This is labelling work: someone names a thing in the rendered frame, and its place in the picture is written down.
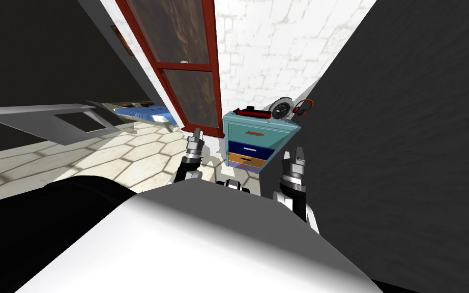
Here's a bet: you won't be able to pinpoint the bed with blue mattress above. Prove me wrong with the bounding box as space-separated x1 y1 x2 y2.
113 102 179 133

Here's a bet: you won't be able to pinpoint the brown framed wall picture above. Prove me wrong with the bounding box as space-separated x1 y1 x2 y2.
110 24 135 56

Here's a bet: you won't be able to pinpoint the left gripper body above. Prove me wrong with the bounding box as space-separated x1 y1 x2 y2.
186 128 206 157

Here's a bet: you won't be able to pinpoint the red framed glass door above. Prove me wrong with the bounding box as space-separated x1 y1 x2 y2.
114 0 225 139

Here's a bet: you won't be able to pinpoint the orange black headphones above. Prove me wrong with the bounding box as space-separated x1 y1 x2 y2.
292 99 315 117

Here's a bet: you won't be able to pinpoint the grey round clock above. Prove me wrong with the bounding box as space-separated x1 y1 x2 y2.
269 97 297 122

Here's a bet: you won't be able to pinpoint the teal drawer cabinet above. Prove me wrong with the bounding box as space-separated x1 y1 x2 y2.
223 110 302 174

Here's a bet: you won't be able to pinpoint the red flat box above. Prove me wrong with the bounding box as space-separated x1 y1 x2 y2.
232 106 272 120

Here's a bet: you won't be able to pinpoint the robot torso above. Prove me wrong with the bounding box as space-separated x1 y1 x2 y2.
14 177 384 293

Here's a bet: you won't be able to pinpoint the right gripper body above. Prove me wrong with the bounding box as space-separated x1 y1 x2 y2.
281 159 307 179

